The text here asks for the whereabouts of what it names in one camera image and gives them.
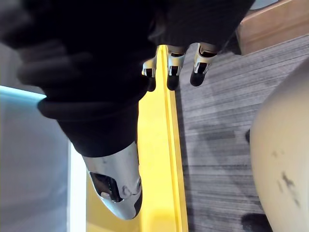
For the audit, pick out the robot right leg silver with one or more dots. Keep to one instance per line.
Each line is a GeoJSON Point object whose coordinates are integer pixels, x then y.
{"type": "Point", "coordinates": [282, 145]}

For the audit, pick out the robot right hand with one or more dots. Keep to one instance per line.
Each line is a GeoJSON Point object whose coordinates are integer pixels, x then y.
{"type": "Point", "coordinates": [96, 60]}

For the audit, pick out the robot right foot dark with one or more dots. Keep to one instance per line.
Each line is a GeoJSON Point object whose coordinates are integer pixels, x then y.
{"type": "Point", "coordinates": [256, 223]}

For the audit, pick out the yellow shelf with black frame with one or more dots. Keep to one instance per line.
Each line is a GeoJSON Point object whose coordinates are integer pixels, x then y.
{"type": "Point", "coordinates": [154, 145]}

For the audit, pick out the flat cardboard base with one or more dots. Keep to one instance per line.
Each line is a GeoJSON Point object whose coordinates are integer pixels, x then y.
{"type": "Point", "coordinates": [275, 26]}

